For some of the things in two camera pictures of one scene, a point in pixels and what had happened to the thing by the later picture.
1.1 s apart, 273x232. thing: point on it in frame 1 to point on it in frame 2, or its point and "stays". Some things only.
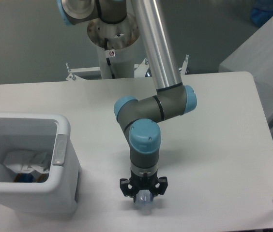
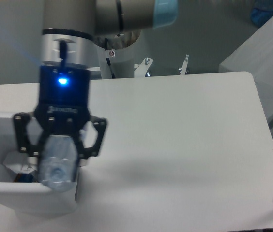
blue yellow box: [29, 178] stays
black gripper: [140, 182] to [64, 92]
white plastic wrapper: [24, 161] stays
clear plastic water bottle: [144, 205] to [58, 163]
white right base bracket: [182, 70] stays
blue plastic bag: [263, 10] stays
